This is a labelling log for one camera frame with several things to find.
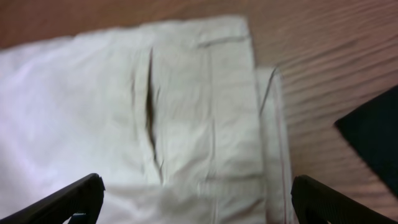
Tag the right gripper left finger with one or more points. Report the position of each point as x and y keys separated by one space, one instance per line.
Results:
x=79 y=202

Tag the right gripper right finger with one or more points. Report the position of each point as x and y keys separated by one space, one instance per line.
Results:
x=316 y=203

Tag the beige khaki shorts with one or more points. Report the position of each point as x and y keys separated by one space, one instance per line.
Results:
x=174 y=116

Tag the black garment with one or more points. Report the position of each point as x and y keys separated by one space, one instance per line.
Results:
x=371 y=130

